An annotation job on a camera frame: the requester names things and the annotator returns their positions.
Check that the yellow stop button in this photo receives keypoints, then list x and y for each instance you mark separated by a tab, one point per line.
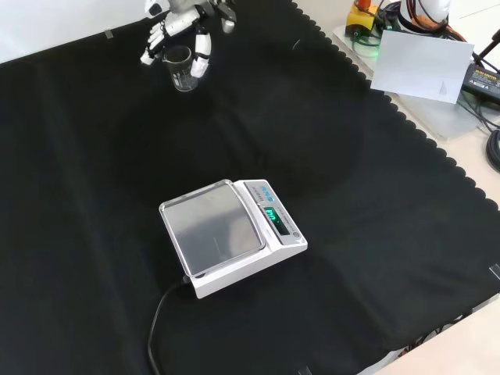
361	17

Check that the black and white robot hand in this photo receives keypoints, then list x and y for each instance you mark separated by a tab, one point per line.
201	47

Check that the black bench cloth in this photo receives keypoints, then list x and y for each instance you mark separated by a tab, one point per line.
78	195

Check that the black tripod leg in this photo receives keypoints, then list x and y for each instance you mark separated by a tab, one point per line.
488	48

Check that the white electronic balance steel pan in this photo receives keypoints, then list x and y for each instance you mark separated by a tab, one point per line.
218	230

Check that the black power adapter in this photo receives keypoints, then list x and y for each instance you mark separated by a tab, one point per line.
482	80

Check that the pale board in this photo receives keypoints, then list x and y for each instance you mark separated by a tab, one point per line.
422	66

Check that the clear cloth clip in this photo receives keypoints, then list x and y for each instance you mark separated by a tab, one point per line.
109	34
494	272

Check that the grey metal base plate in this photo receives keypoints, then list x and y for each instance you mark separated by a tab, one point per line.
441	117

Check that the clear glass beaker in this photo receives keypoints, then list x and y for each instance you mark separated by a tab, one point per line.
183	80

